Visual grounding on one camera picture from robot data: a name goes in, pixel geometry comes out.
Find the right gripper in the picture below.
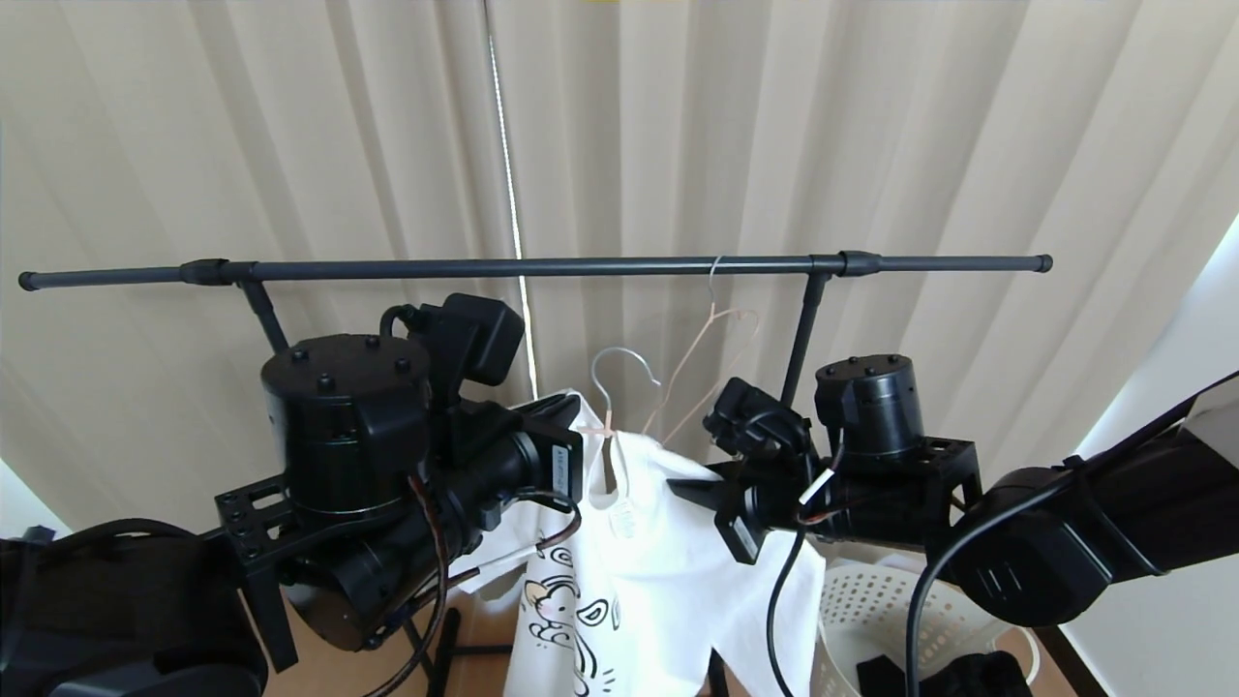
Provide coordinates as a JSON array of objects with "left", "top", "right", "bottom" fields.
[{"left": 711, "top": 460, "right": 930, "bottom": 567}]

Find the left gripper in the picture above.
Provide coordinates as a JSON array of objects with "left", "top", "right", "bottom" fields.
[{"left": 286, "top": 424, "right": 587, "bottom": 652}]

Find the white printed t-shirt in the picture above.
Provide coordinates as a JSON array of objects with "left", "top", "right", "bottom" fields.
[{"left": 455, "top": 389, "right": 829, "bottom": 697}]

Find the pink clothes hanger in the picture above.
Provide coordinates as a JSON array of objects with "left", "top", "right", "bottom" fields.
[
  {"left": 589, "top": 347, "right": 666, "bottom": 441},
  {"left": 639, "top": 255, "right": 763, "bottom": 448}
]

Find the white laundry basket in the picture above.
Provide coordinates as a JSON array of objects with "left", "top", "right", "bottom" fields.
[{"left": 818, "top": 561, "right": 1042, "bottom": 697}]

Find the black clothes rack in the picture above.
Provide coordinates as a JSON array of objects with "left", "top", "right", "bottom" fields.
[{"left": 16, "top": 252, "right": 1054, "bottom": 697}]

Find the black garment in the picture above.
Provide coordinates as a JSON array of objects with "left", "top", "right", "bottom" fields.
[{"left": 857, "top": 653, "right": 1029, "bottom": 697}]

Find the beige curtain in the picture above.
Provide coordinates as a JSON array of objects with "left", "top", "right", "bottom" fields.
[{"left": 0, "top": 0, "right": 1239, "bottom": 582}]

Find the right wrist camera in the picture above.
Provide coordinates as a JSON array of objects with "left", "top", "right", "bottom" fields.
[{"left": 702, "top": 378, "right": 814, "bottom": 464}]

